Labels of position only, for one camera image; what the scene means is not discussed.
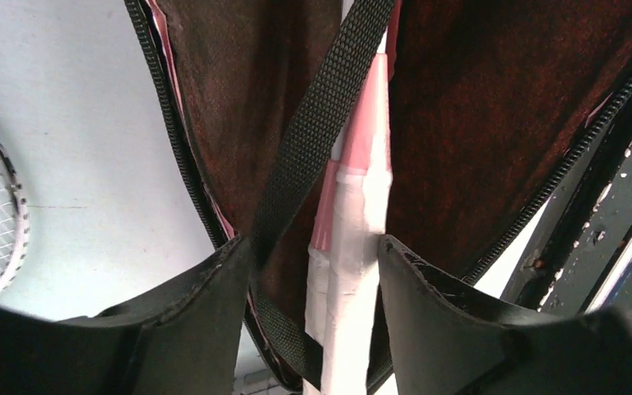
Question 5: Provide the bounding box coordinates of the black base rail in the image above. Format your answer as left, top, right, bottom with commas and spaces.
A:
502, 78, 632, 316

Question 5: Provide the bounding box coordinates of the pink sport racket bag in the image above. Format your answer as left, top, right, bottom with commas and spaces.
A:
128, 1, 632, 391

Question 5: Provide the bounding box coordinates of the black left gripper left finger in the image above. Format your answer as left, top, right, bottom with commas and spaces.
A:
0, 238, 250, 394

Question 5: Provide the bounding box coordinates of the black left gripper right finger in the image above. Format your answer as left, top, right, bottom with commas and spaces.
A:
379, 235, 632, 394

